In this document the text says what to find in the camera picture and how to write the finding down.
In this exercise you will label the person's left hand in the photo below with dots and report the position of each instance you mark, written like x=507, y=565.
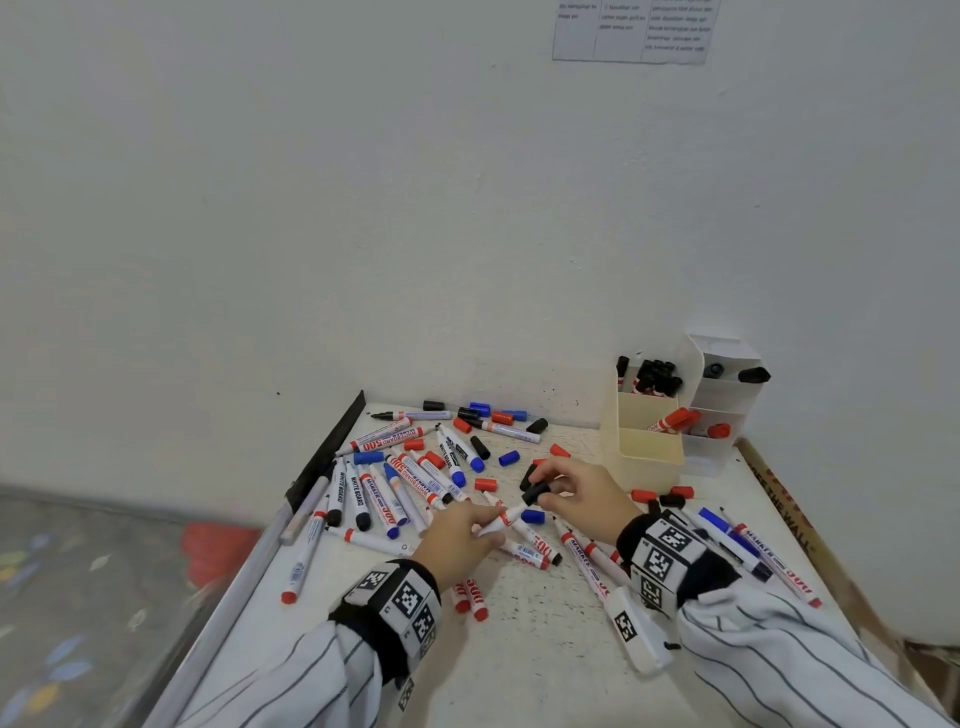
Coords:
x=448, y=546

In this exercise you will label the person's right hand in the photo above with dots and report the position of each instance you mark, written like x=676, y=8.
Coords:
x=600, y=501

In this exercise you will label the person's left fingers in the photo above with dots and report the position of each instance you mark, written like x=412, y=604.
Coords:
x=486, y=514

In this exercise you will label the person's right thumb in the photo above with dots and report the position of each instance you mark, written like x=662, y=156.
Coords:
x=564, y=490

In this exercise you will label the white marker pen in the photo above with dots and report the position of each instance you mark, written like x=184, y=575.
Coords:
x=510, y=517

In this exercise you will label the black marker cap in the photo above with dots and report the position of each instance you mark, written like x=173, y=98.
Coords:
x=535, y=493

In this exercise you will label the person's right forearm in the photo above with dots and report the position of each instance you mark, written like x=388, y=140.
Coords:
x=780, y=660

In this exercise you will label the person's left forearm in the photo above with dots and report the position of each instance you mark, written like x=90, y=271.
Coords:
x=300, y=686

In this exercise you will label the scattered loose pen caps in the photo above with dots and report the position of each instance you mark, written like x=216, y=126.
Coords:
x=509, y=458

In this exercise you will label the beige storage box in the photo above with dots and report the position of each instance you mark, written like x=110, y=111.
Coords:
x=645, y=450

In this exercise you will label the pile of whiteboard markers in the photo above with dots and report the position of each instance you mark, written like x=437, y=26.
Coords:
x=379, y=510

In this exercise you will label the red-capped marker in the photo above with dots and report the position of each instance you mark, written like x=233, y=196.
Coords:
x=675, y=418
x=716, y=430

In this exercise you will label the bunch of black-capped markers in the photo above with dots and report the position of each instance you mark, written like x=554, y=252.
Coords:
x=654, y=376

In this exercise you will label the black edge strip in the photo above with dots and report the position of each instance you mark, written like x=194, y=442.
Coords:
x=326, y=450

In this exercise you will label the white desk organizer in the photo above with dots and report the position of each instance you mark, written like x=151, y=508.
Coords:
x=724, y=397

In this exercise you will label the black-capped marker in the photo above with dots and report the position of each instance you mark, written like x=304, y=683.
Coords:
x=754, y=375

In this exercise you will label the printed cardboard strip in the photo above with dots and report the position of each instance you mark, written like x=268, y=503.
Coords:
x=810, y=525

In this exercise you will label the red object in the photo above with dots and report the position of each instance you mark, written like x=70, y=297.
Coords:
x=217, y=553

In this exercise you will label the printed paper notice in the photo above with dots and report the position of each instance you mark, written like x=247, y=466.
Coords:
x=637, y=30

